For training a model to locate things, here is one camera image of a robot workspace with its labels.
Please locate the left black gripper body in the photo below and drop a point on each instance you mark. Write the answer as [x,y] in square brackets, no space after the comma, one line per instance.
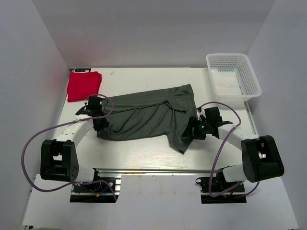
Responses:
[100,112]

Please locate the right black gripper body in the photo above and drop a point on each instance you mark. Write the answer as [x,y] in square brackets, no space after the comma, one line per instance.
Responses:
[202,128]

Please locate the grey t-shirt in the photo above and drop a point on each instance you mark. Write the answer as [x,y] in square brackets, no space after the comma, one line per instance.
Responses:
[150,114]

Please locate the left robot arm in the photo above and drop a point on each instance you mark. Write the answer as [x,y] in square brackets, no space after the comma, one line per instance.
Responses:
[59,160]

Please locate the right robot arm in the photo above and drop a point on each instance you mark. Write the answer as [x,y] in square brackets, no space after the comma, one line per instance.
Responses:
[260,157]

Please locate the folded red t-shirt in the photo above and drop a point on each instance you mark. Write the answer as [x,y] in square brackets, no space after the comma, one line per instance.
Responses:
[83,85]

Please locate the blue label sticker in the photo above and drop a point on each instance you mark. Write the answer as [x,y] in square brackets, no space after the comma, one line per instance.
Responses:
[82,69]

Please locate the white plastic basket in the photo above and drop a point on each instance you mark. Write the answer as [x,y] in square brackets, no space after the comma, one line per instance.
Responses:
[233,78]

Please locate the aluminium table edge rail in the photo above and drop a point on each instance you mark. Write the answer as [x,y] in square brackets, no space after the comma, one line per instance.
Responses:
[153,171]

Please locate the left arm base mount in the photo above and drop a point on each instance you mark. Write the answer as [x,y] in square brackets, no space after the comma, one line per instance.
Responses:
[106,190]

